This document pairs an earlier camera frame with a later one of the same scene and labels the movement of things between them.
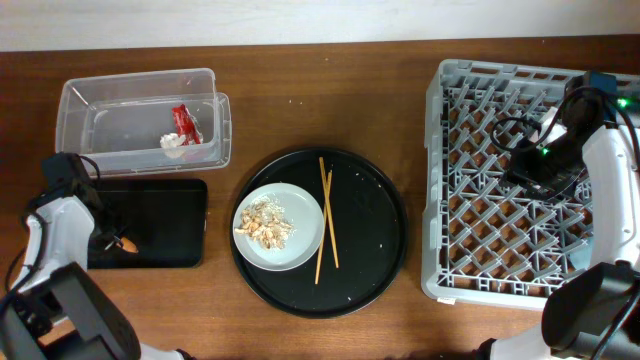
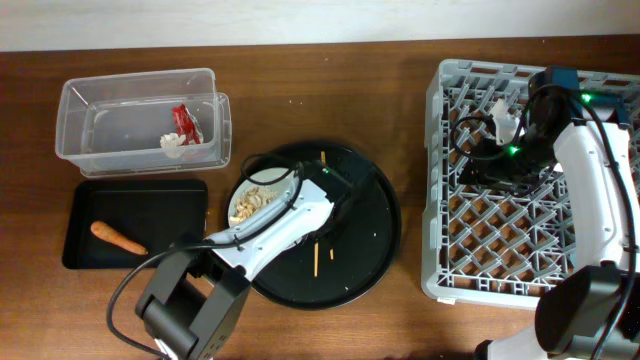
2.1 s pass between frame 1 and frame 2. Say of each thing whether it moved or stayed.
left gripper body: moved
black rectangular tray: stayed
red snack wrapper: stayed
